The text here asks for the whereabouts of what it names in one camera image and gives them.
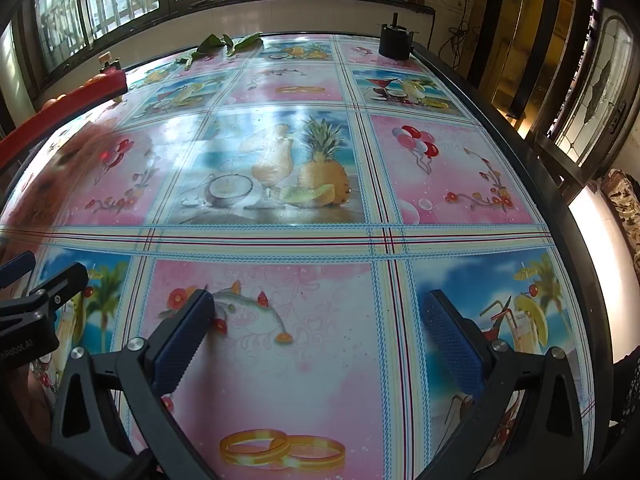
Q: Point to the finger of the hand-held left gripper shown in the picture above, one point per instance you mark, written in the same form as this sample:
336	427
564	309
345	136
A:
17	266
60	282

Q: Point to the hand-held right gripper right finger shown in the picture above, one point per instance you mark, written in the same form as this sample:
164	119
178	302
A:
452	347

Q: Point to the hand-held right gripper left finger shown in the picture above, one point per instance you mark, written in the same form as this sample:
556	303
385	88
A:
185	342

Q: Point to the red rimmed white tray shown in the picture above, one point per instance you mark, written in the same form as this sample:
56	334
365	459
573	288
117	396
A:
65	106

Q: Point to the orange mandarin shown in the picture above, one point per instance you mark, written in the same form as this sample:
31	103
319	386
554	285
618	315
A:
52	101
97	79

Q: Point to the black framed table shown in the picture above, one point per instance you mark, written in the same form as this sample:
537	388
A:
574	270

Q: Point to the floral patterned cloth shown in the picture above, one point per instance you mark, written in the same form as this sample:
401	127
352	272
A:
625	220

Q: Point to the dark red bottle-shaped device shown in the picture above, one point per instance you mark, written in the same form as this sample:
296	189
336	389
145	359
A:
109	63

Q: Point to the arched glass door panel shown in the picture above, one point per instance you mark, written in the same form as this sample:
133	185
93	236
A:
600	90

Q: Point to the black cylindrical device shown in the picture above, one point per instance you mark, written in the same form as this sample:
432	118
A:
395	42

